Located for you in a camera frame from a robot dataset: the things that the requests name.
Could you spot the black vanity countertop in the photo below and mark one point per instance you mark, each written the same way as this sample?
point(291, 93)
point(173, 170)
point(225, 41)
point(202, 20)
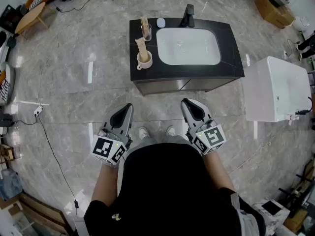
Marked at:
point(147, 75)

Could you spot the marble-patterned box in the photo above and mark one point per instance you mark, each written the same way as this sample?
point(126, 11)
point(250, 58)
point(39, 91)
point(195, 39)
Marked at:
point(270, 211)

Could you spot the white round soap dish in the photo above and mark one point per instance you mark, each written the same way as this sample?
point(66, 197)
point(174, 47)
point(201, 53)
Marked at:
point(161, 23)

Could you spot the blue fabric bundle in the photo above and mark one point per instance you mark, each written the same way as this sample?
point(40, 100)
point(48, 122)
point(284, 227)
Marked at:
point(9, 184)

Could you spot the large cardboard box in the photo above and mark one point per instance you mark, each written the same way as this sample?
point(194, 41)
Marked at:
point(275, 15)

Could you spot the oval wooden coffee table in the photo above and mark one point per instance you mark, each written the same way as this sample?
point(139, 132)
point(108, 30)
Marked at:
point(30, 17)

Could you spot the clear drinking glass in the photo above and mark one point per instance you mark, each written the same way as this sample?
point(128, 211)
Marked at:
point(147, 36)

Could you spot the person's left forearm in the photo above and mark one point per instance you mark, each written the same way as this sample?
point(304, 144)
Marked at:
point(105, 183)

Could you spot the person's grey trousers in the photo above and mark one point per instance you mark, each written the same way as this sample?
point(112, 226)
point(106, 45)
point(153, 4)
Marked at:
point(152, 140)

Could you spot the wooden frame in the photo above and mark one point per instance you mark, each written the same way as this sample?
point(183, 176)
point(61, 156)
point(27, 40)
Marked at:
point(41, 213)

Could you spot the person's right white shoe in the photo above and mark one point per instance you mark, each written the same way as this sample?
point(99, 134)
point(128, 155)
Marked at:
point(170, 130)

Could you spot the person's black shirt torso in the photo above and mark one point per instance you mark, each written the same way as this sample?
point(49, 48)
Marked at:
point(167, 193)

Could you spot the white bathtub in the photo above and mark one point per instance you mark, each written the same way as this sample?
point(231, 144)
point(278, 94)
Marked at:
point(273, 90)

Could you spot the black power adapter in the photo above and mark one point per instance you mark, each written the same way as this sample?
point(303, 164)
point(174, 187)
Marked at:
point(76, 203)

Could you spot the black flat screen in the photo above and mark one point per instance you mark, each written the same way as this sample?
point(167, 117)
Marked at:
point(9, 16)

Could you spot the person's white shoe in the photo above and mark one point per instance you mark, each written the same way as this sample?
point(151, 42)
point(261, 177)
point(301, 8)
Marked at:
point(143, 133)
point(170, 130)

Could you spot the wooden toothbrush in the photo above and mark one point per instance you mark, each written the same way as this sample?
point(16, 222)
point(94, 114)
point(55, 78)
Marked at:
point(144, 23)
point(142, 48)

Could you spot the grey chair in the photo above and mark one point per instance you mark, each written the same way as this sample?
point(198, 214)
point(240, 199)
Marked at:
point(8, 82)

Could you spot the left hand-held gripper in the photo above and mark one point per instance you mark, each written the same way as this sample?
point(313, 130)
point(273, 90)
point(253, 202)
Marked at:
point(108, 150)

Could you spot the person's right forearm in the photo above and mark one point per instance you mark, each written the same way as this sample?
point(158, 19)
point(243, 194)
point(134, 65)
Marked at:
point(219, 171)

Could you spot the black bathtub faucet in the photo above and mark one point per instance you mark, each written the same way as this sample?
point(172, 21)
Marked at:
point(305, 110)

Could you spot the white power strip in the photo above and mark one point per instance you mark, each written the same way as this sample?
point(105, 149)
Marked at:
point(38, 110)

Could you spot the cream ceramic mug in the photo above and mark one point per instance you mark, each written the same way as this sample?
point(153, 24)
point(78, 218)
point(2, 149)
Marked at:
point(145, 64)

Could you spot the white sink basin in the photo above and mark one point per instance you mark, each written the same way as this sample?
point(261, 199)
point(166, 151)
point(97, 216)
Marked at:
point(188, 47)

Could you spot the person's left white shoe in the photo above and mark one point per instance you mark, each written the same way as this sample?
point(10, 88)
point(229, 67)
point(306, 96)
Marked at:
point(143, 133)

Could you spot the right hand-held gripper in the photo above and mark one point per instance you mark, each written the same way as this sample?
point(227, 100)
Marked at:
point(211, 138)

